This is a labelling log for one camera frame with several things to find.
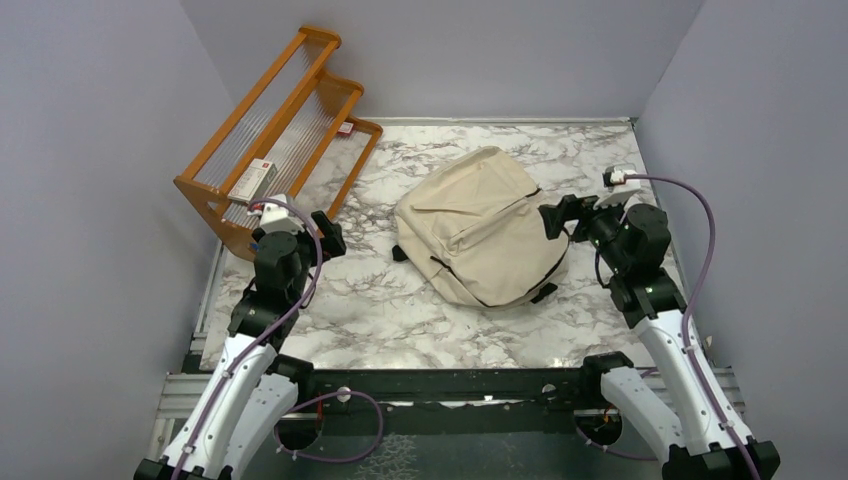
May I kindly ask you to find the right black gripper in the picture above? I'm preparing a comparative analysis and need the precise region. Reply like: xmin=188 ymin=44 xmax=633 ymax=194
xmin=541 ymin=190 xmax=631 ymax=273

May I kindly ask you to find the beige canvas backpack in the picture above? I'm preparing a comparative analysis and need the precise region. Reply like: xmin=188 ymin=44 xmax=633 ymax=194
xmin=392 ymin=146 xmax=570 ymax=310

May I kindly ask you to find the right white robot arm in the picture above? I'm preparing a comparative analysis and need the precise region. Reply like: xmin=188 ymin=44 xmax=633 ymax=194
xmin=539 ymin=195 xmax=780 ymax=479

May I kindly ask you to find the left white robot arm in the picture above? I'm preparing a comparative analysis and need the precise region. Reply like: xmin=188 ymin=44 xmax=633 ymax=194
xmin=134 ymin=211 xmax=346 ymax=479

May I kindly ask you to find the white red small box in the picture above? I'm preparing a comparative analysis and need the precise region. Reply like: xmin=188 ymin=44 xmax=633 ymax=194
xmin=227 ymin=158 xmax=277 ymax=203

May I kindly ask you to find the small red white card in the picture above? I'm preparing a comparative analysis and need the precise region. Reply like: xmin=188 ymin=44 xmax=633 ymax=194
xmin=336 ymin=122 xmax=354 ymax=137

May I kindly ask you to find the orange wooden shelf rack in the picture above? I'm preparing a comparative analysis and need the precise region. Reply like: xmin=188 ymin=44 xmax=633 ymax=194
xmin=174 ymin=25 xmax=383 ymax=260

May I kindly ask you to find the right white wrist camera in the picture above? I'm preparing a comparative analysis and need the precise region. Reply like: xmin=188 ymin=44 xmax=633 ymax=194
xmin=593 ymin=165 xmax=642 ymax=210

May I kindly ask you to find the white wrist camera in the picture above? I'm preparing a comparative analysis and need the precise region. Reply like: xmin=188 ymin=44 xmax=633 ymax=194
xmin=593 ymin=165 xmax=642 ymax=210
xmin=248 ymin=202 xmax=304 ymax=234

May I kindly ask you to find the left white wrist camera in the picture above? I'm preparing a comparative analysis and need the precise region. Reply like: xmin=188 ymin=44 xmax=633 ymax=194
xmin=248 ymin=202 xmax=304 ymax=234

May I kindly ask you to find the black metal base frame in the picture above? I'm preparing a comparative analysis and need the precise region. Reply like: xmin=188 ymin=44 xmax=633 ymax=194
xmin=155 ymin=351 xmax=747 ymax=439

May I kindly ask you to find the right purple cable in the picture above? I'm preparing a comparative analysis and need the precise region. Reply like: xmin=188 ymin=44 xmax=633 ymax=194
xmin=574 ymin=173 xmax=763 ymax=480

